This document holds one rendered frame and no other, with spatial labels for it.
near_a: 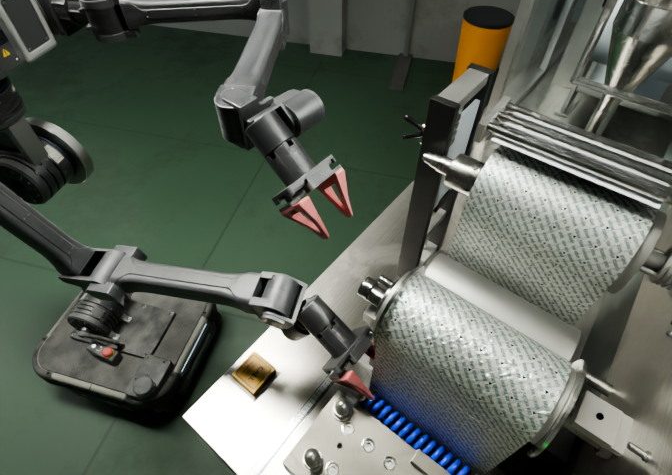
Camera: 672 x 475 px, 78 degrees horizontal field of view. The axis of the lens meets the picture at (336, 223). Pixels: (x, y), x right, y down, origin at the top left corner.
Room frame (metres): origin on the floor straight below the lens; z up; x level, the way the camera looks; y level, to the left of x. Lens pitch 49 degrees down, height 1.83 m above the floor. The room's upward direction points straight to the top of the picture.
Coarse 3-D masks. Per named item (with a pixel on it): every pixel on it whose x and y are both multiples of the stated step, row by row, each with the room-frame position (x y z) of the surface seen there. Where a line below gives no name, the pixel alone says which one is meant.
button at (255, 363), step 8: (248, 360) 0.38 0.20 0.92; (256, 360) 0.38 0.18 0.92; (264, 360) 0.39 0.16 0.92; (240, 368) 0.37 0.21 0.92; (248, 368) 0.37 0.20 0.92; (256, 368) 0.37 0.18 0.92; (264, 368) 0.37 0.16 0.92; (272, 368) 0.37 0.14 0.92; (240, 376) 0.35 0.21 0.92; (248, 376) 0.35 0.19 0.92; (256, 376) 0.35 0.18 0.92; (264, 376) 0.35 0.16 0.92; (272, 376) 0.35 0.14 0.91; (240, 384) 0.34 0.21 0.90; (248, 384) 0.33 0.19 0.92; (256, 384) 0.33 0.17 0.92; (264, 384) 0.34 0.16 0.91; (256, 392) 0.32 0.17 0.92
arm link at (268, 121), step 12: (276, 108) 0.54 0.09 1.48; (252, 120) 0.52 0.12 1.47; (264, 120) 0.51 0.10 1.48; (276, 120) 0.51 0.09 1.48; (288, 120) 0.54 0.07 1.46; (252, 132) 0.50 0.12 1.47; (264, 132) 0.50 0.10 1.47; (276, 132) 0.50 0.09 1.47; (288, 132) 0.51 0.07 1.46; (264, 144) 0.49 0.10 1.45; (276, 144) 0.48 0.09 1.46; (288, 144) 0.50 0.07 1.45; (264, 156) 0.49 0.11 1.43; (276, 156) 0.48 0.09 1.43
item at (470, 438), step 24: (384, 360) 0.27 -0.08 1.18; (384, 384) 0.27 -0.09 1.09; (408, 384) 0.24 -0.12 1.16; (408, 408) 0.24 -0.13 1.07; (432, 408) 0.21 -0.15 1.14; (456, 408) 0.20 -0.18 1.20; (432, 432) 0.20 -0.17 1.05; (456, 432) 0.18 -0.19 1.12; (480, 432) 0.17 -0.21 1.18; (456, 456) 0.17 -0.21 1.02; (480, 456) 0.15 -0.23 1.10; (504, 456) 0.14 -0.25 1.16
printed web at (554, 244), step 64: (512, 192) 0.45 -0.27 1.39; (576, 192) 0.43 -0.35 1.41; (448, 256) 0.47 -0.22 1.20; (512, 256) 0.41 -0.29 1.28; (576, 256) 0.36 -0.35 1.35; (384, 320) 0.29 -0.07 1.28; (448, 320) 0.28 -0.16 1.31; (576, 320) 0.33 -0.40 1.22; (448, 384) 0.21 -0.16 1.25; (512, 384) 0.19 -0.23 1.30
